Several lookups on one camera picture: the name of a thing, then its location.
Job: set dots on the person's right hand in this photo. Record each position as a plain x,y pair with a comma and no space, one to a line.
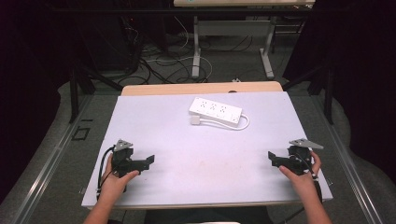
306,183

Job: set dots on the black metal stand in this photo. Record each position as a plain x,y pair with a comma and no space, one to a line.
74,93
328,93

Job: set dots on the white table mat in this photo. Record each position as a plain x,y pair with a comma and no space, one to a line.
199,161

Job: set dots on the person's left hand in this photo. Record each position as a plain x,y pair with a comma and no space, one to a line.
113,186

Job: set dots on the dark curtain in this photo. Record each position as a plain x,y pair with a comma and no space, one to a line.
364,77
28,77

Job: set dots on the person's dark lap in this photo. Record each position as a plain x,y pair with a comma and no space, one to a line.
208,216

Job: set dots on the metal floor rail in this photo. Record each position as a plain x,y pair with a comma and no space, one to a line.
351,161
46,165

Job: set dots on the white plug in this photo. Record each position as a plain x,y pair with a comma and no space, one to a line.
195,120

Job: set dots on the white-legged desk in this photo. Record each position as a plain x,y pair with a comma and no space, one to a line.
196,46

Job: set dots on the black equipment cabinet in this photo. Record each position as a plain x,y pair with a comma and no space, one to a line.
106,40

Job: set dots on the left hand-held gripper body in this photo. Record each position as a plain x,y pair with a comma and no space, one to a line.
122,161

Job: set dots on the floor socket plate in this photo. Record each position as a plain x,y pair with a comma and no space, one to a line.
81,133

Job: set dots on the white power strip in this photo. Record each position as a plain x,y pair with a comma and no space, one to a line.
214,110

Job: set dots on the wooden table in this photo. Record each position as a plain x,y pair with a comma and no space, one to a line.
186,88

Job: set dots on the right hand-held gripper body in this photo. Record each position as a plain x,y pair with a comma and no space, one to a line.
299,158

